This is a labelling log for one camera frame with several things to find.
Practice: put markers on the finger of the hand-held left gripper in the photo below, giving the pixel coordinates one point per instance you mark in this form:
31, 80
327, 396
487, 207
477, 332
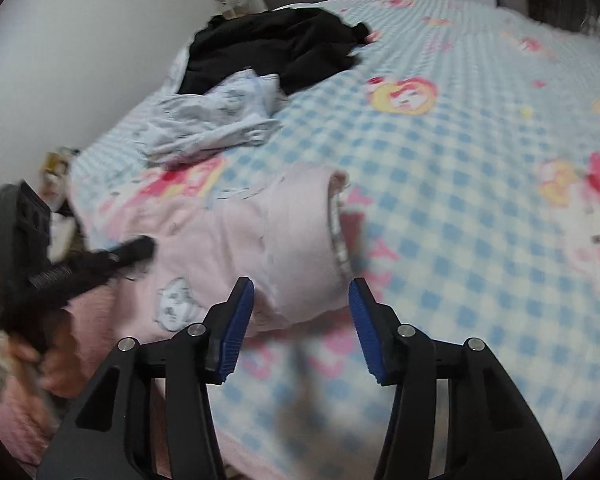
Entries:
110, 260

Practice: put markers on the black garment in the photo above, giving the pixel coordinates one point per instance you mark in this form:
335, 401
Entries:
280, 45

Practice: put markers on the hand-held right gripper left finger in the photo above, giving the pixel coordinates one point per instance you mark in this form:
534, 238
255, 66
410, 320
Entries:
237, 325

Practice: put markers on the blue checked printed blanket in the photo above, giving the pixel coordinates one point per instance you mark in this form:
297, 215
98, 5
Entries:
455, 240

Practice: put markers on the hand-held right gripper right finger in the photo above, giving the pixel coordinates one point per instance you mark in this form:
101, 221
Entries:
367, 330

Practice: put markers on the pink printed pants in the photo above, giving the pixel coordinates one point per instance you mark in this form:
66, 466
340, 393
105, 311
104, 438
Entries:
280, 225

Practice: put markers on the white grey printed garment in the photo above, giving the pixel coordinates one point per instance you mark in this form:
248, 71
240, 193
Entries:
210, 115

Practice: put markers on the person's left hand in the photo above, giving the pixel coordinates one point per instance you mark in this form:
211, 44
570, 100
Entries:
60, 355

